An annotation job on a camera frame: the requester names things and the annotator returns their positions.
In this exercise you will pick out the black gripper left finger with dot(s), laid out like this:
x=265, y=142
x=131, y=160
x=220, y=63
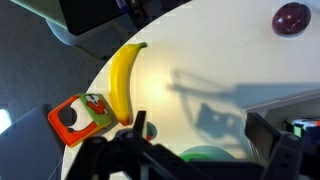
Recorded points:
x=140, y=123

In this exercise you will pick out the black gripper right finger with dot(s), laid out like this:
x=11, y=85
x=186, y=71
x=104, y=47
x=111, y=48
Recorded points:
x=263, y=136

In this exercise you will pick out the green translucent bowl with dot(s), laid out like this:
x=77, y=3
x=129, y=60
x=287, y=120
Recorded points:
x=206, y=153

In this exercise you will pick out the yellow toy banana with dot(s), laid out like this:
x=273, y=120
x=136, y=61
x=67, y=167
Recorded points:
x=120, y=83

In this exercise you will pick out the colourful soft toy cube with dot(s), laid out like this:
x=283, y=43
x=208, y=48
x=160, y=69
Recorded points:
x=81, y=120

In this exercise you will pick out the blue black bar clamp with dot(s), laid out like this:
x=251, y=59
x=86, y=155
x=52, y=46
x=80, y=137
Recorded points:
x=135, y=10

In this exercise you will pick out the black box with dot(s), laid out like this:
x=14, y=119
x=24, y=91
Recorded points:
x=90, y=15

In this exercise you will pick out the dark red toy plum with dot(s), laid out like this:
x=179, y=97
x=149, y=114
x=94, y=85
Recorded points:
x=290, y=19

